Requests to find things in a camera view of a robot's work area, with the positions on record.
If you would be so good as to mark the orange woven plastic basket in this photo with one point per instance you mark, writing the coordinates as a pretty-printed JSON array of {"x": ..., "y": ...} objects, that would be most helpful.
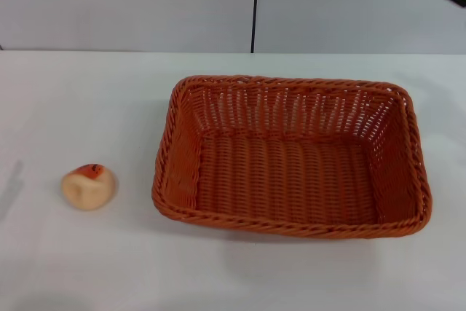
[{"x": 287, "y": 165}]

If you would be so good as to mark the black vertical wall divider strip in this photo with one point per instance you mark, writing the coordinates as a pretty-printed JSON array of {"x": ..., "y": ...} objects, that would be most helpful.
[{"x": 255, "y": 5}]

